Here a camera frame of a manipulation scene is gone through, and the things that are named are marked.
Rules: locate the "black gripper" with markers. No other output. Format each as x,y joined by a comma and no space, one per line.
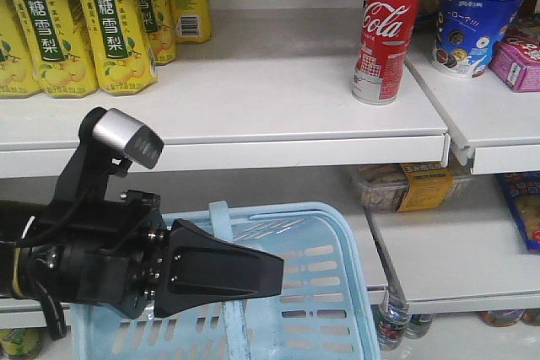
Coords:
106,248

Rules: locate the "light blue plastic basket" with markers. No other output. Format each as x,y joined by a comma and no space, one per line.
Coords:
323,311

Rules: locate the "red coca cola aluminium bottle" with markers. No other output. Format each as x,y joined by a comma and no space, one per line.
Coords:
386,31

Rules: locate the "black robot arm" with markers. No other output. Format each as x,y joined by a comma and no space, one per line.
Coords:
30,255

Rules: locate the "white metal shelf unit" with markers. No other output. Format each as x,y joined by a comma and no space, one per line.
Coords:
263,113

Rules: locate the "clear water bottle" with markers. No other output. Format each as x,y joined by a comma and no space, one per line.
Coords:
391,319

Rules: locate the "bread pack yellow label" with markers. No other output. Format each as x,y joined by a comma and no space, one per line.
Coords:
407,187

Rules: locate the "blue chips bag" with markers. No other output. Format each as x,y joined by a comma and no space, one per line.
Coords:
521,193

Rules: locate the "pink snack box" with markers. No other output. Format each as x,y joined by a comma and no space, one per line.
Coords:
516,56

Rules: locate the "blue cookie cup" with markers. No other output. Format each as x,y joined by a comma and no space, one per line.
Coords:
466,32

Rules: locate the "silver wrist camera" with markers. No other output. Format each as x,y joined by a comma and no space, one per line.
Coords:
124,135

